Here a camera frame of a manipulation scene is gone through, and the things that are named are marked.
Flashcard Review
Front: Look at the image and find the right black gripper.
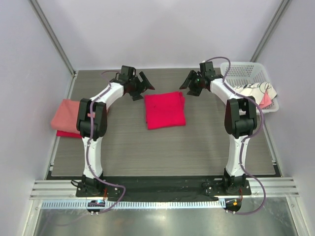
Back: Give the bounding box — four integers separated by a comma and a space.
180, 70, 204, 96

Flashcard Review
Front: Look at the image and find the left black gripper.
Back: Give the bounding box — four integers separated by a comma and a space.
128, 72, 154, 100

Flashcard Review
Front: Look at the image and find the crimson red t shirt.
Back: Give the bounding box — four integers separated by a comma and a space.
144, 91, 186, 130

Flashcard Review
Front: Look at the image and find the salmon pink t shirt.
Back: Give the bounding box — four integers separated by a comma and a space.
51, 98, 107, 140

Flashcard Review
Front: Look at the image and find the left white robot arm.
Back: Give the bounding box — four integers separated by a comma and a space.
76, 65, 155, 197

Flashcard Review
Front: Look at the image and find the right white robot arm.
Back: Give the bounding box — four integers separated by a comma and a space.
180, 61, 257, 195

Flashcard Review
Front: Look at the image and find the white perforated plastic basket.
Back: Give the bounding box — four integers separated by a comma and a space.
220, 62, 279, 113

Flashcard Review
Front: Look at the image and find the white printed t shirt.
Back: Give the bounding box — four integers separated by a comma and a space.
233, 82, 277, 104

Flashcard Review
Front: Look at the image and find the pink t shirt in basket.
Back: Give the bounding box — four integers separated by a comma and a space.
259, 93, 272, 109

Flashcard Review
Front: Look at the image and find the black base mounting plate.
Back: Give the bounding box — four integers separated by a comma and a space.
71, 176, 252, 202

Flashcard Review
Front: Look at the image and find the slotted grey cable duct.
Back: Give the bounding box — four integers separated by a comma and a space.
41, 199, 225, 210

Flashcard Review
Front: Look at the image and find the right aluminium frame post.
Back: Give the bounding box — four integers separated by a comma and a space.
250, 0, 292, 62

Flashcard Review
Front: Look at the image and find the aluminium frame post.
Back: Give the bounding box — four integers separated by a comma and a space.
28, 0, 75, 77
250, 0, 292, 62

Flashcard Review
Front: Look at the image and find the left aluminium frame post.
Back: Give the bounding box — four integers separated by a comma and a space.
28, 0, 75, 77

